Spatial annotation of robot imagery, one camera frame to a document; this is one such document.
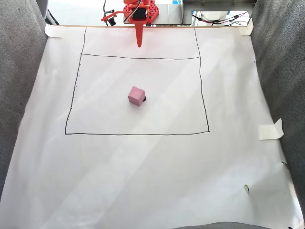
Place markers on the shiny metal plate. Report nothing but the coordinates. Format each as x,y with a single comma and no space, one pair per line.
170,14

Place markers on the white folded tape piece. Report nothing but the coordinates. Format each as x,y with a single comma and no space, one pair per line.
269,132

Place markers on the pink cube block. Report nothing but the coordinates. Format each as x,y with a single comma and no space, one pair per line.
136,96

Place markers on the orange camera mount with camera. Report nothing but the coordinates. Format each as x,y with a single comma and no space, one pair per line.
112,16

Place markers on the black dot mark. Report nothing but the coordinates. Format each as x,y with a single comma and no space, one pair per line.
145,99

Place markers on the grey metal frame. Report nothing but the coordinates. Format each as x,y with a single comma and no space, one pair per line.
214,5

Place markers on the white paper sheet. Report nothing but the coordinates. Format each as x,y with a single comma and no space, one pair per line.
152,167

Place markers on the grey fabric panel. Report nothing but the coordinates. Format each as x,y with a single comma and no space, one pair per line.
221,225
19,83
281,71

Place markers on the small dark debris bit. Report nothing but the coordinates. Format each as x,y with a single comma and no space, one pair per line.
284,164

